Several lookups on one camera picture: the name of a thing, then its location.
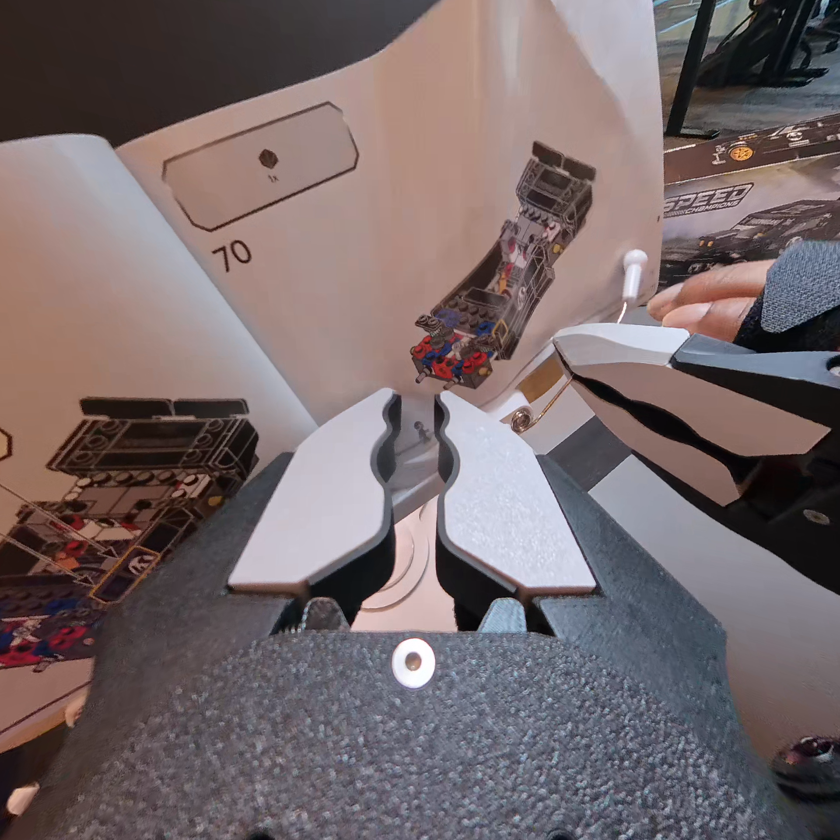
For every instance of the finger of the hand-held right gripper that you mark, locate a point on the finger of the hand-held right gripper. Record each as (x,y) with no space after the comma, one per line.
(617,344)
(709,420)

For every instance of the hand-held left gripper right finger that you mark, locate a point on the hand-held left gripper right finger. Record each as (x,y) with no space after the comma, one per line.
(512,525)

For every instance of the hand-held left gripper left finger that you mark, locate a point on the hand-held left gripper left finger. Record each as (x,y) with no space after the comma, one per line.
(315,518)

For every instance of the lego instruction booklet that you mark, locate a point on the lego instruction booklet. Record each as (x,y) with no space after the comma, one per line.
(394,229)

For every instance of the lego set box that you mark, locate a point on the lego set box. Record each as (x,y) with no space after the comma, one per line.
(741,210)

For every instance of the person's right hand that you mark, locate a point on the person's right hand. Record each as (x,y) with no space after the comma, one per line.
(709,302)

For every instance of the white book stand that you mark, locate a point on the white book stand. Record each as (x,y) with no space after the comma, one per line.
(538,387)

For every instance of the black metal stand pole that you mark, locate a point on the black metal stand pole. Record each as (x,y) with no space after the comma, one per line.
(689,65)

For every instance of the black office chair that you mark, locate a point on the black office chair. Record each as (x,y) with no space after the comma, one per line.
(761,46)

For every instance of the black backdrop board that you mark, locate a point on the black backdrop board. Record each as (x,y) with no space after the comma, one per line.
(164,59)

